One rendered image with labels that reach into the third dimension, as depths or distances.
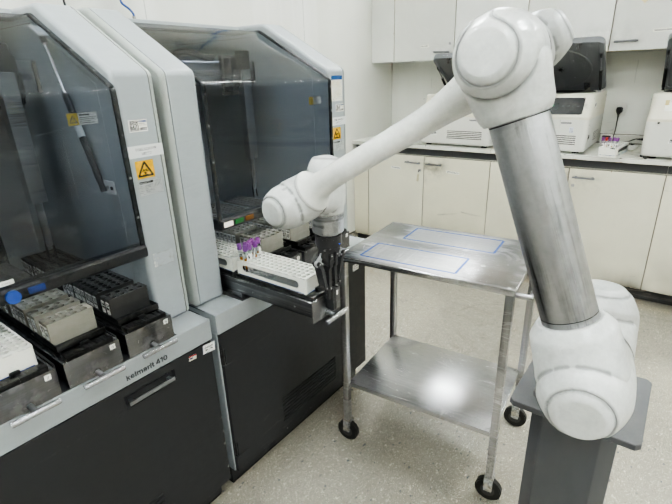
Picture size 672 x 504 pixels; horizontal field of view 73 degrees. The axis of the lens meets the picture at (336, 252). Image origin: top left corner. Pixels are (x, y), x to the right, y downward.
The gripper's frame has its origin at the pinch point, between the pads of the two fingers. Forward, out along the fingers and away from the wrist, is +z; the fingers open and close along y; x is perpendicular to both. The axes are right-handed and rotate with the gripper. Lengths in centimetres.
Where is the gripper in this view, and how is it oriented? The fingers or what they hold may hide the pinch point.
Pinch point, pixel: (330, 297)
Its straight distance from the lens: 135.7
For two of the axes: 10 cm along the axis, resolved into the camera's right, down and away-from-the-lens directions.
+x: 8.0, 1.9, -5.7
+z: 0.3, 9.3, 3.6
